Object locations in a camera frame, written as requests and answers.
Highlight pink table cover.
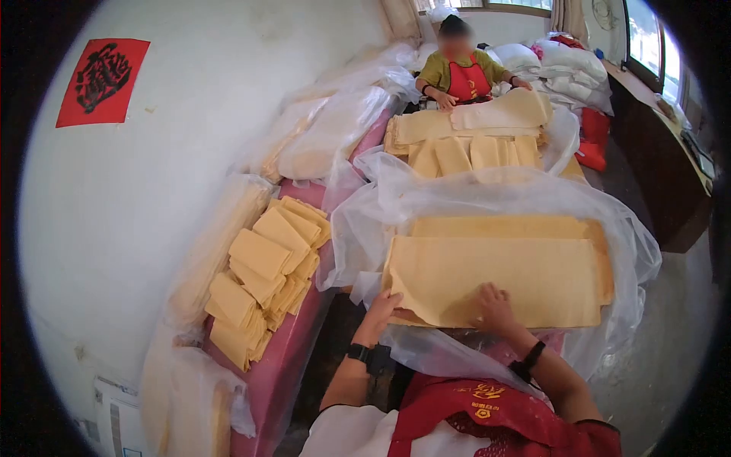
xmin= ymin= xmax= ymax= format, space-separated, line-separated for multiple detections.
xmin=203 ymin=109 xmax=566 ymax=457

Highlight clear plastic sheet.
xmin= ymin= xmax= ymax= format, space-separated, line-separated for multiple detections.
xmin=317 ymin=151 xmax=663 ymax=395

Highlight person's right hand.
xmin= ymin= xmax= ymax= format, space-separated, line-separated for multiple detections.
xmin=473 ymin=283 xmax=536 ymax=356

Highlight red bag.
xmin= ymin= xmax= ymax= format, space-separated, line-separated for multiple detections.
xmin=576 ymin=107 xmax=612 ymax=173

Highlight black wrist band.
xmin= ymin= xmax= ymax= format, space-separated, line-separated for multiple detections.
xmin=508 ymin=340 xmax=547 ymax=382
xmin=346 ymin=342 xmax=395 ymax=377

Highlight pile of folded yellow papers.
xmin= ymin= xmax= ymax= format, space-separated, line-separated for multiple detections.
xmin=204 ymin=196 xmax=332 ymax=372

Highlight beige curtain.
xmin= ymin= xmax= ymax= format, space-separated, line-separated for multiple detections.
xmin=381 ymin=0 xmax=425 ymax=42
xmin=549 ymin=0 xmax=589 ymax=43

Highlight person's right fingers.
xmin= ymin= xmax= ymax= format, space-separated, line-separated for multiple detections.
xmin=474 ymin=283 xmax=510 ymax=306

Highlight person's left hand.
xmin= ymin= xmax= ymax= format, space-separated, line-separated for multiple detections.
xmin=355 ymin=289 xmax=404 ymax=348

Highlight person's body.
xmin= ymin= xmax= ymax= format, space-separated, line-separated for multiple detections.
xmin=300 ymin=371 xmax=623 ymax=457

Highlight red paper wall poster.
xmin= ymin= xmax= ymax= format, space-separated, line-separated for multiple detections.
xmin=55 ymin=38 xmax=152 ymax=129

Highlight row of folded yellow sheets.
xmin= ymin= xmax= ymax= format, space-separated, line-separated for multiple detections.
xmin=407 ymin=136 xmax=544 ymax=179

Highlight window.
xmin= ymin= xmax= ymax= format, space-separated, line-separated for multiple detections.
xmin=417 ymin=0 xmax=554 ymax=15
xmin=622 ymin=0 xmax=686 ymax=104

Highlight stack of large yellow sheets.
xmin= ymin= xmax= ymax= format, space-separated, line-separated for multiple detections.
xmin=381 ymin=216 xmax=616 ymax=331

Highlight dark wooden cabinet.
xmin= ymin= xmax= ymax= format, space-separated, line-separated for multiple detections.
xmin=604 ymin=60 xmax=716 ymax=255

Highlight pile of white sacks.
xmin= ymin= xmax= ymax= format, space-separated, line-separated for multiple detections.
xmin=485 ymin=34 xmax=614 ymax=115

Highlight stack of long yellow sheets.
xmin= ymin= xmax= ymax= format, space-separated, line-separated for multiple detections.
xmin=384 ymin=88 xmax=555 ymax=158

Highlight white labelled carton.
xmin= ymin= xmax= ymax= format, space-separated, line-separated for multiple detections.
xmin=74 ymin=374 xmax=150 ymax=457

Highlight heap of plastic wrapped bundles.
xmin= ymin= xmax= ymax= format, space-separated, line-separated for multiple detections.
xmin=228 ymin=43 xmax=422 ymax=185

